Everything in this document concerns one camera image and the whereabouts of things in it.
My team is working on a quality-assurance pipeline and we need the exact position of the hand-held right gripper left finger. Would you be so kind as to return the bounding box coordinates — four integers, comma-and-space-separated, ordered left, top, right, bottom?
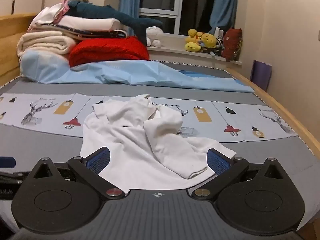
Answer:
29, 147, 127, 200

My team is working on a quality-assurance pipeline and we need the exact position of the pink cloth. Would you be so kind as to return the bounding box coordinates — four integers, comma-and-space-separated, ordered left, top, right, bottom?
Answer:
56, 0, 70, 23

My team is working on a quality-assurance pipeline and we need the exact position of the dark teal shark plush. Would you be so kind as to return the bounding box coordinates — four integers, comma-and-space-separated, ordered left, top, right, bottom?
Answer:
66, 0, 164, 47

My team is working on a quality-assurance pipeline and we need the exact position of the purple bag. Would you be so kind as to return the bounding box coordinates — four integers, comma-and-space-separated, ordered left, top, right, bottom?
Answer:
251, 60, 272, 92

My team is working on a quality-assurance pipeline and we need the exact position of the wooden bed frame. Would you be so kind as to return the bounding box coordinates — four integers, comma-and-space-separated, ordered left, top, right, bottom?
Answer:
0, 12, 320, 157

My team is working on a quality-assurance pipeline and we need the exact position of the dark red cushion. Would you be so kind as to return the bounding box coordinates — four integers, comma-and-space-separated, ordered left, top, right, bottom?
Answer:
222, 28, 243, 62

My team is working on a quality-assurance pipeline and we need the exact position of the cream blanket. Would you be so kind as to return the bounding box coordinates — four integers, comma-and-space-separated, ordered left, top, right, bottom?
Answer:
16, 31, 77, 57

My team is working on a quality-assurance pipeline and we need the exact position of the white folded cloth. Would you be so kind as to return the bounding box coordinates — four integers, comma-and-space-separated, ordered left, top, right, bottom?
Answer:
27, 2, 66, 32

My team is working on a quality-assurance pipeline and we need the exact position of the white window sill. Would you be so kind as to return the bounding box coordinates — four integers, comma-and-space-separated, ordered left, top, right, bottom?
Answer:
147, 34, 243, 67

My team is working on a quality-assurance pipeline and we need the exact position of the yellow duck plush toy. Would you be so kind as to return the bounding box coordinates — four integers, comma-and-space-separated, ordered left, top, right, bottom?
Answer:
184, 29, 203, 52

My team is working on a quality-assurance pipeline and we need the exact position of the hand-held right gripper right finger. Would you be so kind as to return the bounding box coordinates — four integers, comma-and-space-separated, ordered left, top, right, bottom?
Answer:
191, 149, 288, 200

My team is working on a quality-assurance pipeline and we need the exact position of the striped plush toy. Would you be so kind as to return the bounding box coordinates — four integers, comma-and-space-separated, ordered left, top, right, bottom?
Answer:
214, 39, 226, 56

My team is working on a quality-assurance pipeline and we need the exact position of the navy patterned quilt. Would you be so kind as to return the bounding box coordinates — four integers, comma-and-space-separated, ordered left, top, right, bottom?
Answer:
32, 24, 129, 42

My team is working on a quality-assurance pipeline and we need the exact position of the light blue quilt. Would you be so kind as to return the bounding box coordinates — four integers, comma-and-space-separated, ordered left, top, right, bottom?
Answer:
19, 49, 254, 93

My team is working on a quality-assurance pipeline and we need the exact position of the white shirt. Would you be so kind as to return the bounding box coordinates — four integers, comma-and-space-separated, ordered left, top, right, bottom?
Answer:
79, 94, 237, 190

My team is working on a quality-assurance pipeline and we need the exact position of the grey deer print bed sheet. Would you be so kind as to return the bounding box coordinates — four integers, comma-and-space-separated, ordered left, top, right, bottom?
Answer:
0, 60, 320, 230

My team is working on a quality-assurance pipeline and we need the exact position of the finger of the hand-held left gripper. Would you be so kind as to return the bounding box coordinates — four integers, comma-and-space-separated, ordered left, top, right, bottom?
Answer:
0, 171, 24, 186
0, 156, 16, 168

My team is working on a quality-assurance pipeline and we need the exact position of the white plush toy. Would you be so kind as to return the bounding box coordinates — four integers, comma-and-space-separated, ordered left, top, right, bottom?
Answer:
146, 27, 164, 47

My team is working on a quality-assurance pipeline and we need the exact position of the red blanket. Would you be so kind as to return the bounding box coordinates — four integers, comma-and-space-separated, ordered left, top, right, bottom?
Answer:
69, 36, 150, 68

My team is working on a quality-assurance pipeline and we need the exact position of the yellow round plush toy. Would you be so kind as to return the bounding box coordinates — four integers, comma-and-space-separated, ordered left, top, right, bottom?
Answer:
199, 32, 218, 50

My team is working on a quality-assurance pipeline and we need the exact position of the white folded blanket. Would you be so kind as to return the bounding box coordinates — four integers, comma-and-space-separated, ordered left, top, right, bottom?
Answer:
61, 16, 122, 32

